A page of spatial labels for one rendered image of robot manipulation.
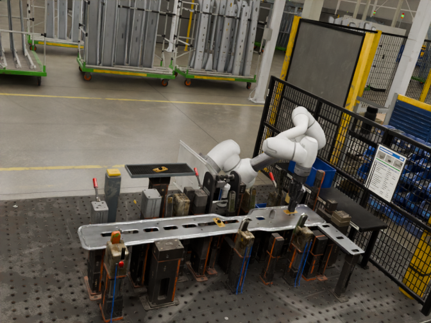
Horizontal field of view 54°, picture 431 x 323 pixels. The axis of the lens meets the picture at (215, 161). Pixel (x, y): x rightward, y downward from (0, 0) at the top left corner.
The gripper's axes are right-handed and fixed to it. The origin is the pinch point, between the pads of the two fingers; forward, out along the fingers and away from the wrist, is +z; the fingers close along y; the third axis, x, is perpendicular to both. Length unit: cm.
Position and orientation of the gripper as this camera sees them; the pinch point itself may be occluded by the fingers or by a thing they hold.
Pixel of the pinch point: (292, 205)
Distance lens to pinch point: 246.2
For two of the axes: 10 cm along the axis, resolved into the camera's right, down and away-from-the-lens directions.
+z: -1.8, 9.1, 3.7
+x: 8.8, -0.2, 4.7
